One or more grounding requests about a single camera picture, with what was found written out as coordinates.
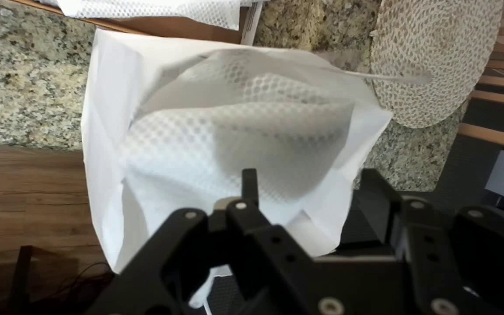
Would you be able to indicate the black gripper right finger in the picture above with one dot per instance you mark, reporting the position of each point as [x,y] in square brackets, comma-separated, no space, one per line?
[462,263]

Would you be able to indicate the round woven placemat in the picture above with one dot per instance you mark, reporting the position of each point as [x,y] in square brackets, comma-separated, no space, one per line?
[432,58]

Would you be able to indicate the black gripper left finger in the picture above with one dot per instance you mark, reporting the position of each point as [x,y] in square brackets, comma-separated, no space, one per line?
[222,268]

